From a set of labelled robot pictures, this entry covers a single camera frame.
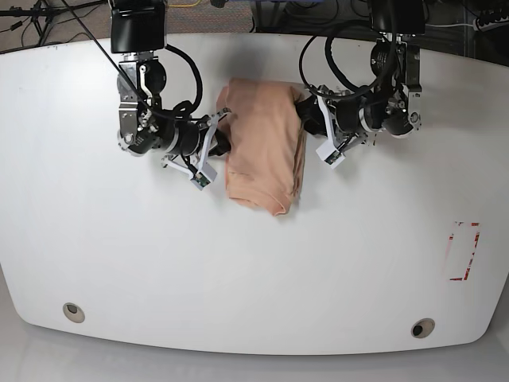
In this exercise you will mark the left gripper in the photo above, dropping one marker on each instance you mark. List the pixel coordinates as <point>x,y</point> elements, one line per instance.
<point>337,120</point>

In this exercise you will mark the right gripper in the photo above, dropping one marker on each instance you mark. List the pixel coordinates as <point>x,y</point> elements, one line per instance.
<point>196,142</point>

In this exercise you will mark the peach T-shirt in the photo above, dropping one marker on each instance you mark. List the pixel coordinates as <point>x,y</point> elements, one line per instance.
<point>264,169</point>

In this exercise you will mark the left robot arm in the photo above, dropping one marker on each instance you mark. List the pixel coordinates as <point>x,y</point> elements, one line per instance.
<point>390,102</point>

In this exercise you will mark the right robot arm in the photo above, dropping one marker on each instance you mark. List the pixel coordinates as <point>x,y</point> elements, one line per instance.
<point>137,32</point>

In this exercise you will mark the white power strip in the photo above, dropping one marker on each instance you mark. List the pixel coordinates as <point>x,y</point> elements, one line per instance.
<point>491,19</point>

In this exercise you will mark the red tape rectangle marking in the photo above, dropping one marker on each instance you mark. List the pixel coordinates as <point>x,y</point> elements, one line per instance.
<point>461,250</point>

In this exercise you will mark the black tripod stand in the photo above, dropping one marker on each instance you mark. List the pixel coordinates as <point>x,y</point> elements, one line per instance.
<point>34,24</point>

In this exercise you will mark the left table grommet hole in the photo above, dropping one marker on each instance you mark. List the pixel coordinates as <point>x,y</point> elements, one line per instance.
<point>73,313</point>

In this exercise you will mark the table grommet hole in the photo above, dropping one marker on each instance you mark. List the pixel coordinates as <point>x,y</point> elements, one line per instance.
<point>73,313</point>
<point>423,328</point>

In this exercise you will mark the right table grommet hole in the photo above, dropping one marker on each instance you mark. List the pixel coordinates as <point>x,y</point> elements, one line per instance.
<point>423,328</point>

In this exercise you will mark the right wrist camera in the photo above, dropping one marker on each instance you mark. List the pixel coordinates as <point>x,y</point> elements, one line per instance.
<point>204,177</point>

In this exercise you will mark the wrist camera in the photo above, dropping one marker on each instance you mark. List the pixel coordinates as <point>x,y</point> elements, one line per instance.
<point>329,154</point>
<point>204,177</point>

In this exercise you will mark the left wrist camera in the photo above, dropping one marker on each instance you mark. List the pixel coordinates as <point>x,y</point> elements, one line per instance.
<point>329,154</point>

